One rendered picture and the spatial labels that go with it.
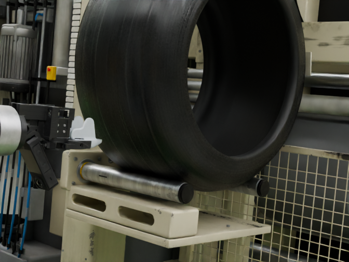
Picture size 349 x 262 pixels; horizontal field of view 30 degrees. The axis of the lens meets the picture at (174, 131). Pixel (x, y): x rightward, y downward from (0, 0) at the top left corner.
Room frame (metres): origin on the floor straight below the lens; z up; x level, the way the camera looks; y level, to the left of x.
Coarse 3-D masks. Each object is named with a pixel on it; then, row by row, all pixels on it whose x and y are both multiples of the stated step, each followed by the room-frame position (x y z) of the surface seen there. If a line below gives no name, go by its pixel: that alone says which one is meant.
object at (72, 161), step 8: (64, 152) 1.59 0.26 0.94; (72, 152) 1.58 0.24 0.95; (80, 152) 1.60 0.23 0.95; (88, 152) 1.62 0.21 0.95; (96, 152) 1.64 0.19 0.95; (64, 160) 1.59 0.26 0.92; (72, 160) 1.59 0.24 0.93; (80, 160) 1.60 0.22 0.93; (88, 160) 1.62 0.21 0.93; (96, 160) 1.64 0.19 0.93; (104, 160) 1.66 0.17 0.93; (64, 168) 1.58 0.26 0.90; (72, 168) 1.59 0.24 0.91; (120, 168) 1.70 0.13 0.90; (64, 176) 1.58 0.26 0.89; (72, 176) 1.59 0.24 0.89; (80, 176) 1.60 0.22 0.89; (64, 184) 1.58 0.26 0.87; (72, 184) 1.59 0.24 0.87; (80, 184) 1.61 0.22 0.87; (88, 184) 1.63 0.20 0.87; (96, 184) 1.64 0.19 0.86
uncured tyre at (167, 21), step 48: (96, 0) 1.43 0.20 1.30; (144, 0) 1.32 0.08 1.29; (192, 0) 1.33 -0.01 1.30; (240, 0) 1.74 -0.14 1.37; (288, 0) 1.57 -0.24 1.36; (96, 48) 1.38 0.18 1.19; (144, 48) 1.29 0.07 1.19; (240, 48) 1.82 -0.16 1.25; (288, 48) 1.62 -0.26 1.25; (96, 96) 1.40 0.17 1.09; (144, 96) 1.30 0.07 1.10; (240, 96) 1.81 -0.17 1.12; (288, 96) 1.62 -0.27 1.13; (144, 144) 1.35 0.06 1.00; (192, 144) 1.36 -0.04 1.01; (240, 144) 1.72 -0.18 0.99
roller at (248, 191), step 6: (252, 180) 1.59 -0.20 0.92; (258, 180) 1.58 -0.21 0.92; (264, 180) 1.59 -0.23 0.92; (240, 186) 1.61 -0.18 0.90; (246, 186) 1.60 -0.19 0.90; (252, 186) 1.58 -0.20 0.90; (258, 186) 1.57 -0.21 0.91; (264, 186) 1.58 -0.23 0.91; (240, 192) 1.62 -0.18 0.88; (246, 192) 1.60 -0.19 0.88; (252, 192) 1.59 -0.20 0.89; (258, 192) 1.57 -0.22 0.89; (264, 192) 1.58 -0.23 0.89
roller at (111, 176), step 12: (84, 168) 1.59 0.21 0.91; (96, 168) 1.57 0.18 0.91; (108, 168) 1.54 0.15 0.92; (96, 180) 1.56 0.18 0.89; (108, 180) 1.53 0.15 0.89; (120, 180) 1.50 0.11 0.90; (132, 180) 1.47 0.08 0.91; (144, 180) 1.45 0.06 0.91; (156, 180) 1.43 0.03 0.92; (168, 180) 1.41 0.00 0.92; (144, 192) 1.45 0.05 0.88; (156, 192) 1.42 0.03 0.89; (168, 192) 1.39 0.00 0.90; (180, 192) 1.37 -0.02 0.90; (192, 192) 1.39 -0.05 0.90
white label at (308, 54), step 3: (306, 54) 1.67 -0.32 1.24; (309, 54) 1.66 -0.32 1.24; (306, 57) 1.68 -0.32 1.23; (309, 57) 1.67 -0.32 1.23; (306, 60) 1.68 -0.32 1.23; (309, 60) 1.67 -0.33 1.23; (306, 63) 1.68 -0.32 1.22; (309, 63) 1.67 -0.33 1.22; (306, 66) 1.68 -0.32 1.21; (309, 66) 1.67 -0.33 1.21; (306, 69) 1.68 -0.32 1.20; (309, 69) 1.67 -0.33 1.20; (306, 72) 1.68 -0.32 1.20; (309, 72) 1.67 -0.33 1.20; (309, 75) 1.67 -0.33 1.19
